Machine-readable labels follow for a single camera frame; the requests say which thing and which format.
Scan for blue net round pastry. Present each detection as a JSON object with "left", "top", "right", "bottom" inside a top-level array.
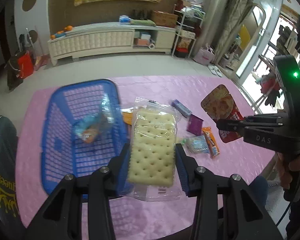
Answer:
[{"left": 181, "top": 135, "right": 210, "bottom": 154}]

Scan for orange cookie bar wrapper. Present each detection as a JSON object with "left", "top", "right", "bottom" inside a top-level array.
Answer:
[{"left": 202, "top": 127, "right": 220, "bottom": 158}]

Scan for large red noodle pack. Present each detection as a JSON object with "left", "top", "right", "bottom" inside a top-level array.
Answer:
[{"left": 200, "top": 84, "right": 244, "bottom": 144}]

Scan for clear soda cracker pack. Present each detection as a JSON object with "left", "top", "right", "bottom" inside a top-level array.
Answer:
[{"left": 127, "top": 98, "right": 180, "bottom": 202}]

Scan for purple snack packet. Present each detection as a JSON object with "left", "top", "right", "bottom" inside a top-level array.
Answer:
[{"left": 186, "top": 114, "right": 204, "bottom": 136}]

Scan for orange snack pouch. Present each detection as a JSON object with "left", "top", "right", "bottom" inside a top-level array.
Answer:
[{"left": 121, "top": 112, "right": 133, "bottom": 126}]

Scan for blue-grey roll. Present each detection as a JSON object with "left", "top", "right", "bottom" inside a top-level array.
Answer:
[{"left": 171, "top": 100, "right": 192, "bottom": 118}]

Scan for blue egg pastry bag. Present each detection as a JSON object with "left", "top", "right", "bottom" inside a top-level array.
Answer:
[{"left": 72, "top": 93, "right": 115, "bottom": 143}]

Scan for right hand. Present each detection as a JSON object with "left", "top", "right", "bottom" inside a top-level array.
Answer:
[{"left": 276, "top": 152, "right": 300, "bottom": 189}]

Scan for blue plastic basket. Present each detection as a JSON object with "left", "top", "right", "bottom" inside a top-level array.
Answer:
[{"left": 41, "top": 79, "right": 127, "bottom": 194}]

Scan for pink quilted tablecloth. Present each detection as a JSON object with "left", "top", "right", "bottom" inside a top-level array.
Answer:
[{"left": 15, "top": 76, "right": 281, "bottom": 239}]

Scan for white slippers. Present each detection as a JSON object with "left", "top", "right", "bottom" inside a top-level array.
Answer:
[{"left": 208, "top": 65, "right": 223, "bottom": 77}]

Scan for pink gift bag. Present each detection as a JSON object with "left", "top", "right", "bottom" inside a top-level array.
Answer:
[{"left": 193, "top": 44, "right": 215, "bottom": 66}]

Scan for white metal shelf rack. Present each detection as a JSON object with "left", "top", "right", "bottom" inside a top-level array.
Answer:
[{"left": 171, "top": 3, "right": 205, "bottom": 58}]

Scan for grey embroidered chair cover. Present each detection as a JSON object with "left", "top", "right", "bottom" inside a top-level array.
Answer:
[{"left": 0, "top": 115, "right": 25, "bottom": 239}]

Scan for silver standing air conditioner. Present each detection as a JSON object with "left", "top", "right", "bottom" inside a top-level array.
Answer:
[{"left": 191, "top": 0, "right": 229, "bottom": 56}]

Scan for white tv cabinet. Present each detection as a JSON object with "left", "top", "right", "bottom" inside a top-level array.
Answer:
[{"left": 47, "top": 22, "right": 176, "bottom": 65}]

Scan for black bag on floor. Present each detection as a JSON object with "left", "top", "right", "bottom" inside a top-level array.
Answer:
[{"left": 7, "top": 56, "right": 23, "bottom": 91}]

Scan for red shopping bag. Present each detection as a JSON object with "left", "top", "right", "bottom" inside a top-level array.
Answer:
[{"left": 17, "top": 53, "right": 34, "bottom": 79}]

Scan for cardboard box on cabinet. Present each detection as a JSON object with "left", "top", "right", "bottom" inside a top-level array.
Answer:
[{"left": 151, "top": 10, "right": 178, "bottom": 28}]

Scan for oranges on cabinet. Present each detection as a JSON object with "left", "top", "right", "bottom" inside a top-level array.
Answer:
[{"left": 51, "top": 25, "right": 73, "bottom": 40}]

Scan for green folded towel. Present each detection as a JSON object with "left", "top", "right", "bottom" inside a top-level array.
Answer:
[{"left": 130, "top": 19, "right": 156, "bottom": 27}]

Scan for blue tissue pack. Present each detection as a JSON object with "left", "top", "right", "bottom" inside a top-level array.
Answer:
[{"left": 119, "top": 15, "right": 131, "bottom": 24}]

